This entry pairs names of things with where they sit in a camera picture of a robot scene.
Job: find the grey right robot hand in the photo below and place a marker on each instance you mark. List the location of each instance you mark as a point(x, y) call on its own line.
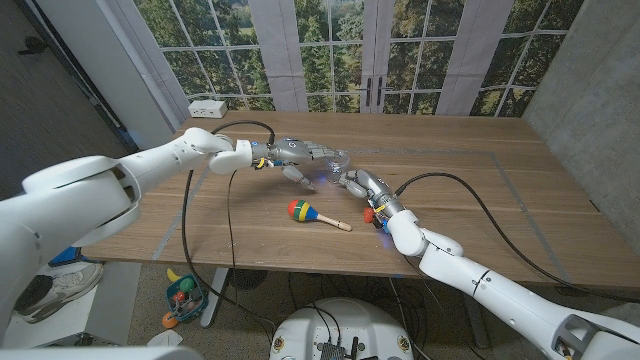
point(375, 185)

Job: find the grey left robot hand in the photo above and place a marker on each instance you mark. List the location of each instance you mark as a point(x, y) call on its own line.
point(292, 150)

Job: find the clear glass jar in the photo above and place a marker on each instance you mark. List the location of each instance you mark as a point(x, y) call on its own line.
point(340, 165)

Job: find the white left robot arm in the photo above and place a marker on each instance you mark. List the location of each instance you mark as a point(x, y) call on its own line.
point(75, 200)

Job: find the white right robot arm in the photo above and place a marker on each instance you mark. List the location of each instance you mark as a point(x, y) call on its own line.
point(500, 295)

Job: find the red toy strawberry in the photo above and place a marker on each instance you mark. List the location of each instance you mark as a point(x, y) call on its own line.
point(368, 215)

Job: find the colourful wooden maraca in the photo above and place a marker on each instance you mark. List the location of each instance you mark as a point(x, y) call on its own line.
point(300, 210)

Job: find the yellow toy banana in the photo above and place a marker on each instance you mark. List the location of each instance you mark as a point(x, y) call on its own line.
point(173, 275)

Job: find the orange toy fruit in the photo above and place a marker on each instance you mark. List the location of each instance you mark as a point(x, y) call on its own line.
point(169, 320)

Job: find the printed window backdrop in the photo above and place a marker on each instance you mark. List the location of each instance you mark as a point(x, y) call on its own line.
point(320, 60)

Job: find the white power socket box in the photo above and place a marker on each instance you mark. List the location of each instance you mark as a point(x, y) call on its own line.
point(207, 108)

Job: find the black round floor fan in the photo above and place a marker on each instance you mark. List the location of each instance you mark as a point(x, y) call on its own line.
point(247, 278)

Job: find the white robot torso base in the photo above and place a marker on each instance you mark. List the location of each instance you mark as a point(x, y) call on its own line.
point(340, 325)

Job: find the white table leg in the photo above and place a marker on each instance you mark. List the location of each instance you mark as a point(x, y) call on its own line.
point(214, 300)

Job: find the grey table leg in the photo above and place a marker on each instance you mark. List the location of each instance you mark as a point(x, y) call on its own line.
point(480, 335)

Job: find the teal basket with toys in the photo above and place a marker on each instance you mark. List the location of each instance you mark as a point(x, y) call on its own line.
point(189, 306)

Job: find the white crumpled paper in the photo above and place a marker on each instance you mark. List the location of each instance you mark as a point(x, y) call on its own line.
point(165, 339)

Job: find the white low platform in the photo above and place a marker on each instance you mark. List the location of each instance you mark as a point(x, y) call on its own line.
point(105, 315)

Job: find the blue black padded piece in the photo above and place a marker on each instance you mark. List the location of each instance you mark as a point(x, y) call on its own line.
point(65, 256)

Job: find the grey white sneaker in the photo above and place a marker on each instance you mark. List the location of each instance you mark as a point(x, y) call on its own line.
point(70, 285)

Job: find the white robot chest cover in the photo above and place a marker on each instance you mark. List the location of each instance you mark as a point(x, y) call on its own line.
point(100, 354)

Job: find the black trouser leg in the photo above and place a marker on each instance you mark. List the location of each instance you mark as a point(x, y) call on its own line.
point(30, 292)

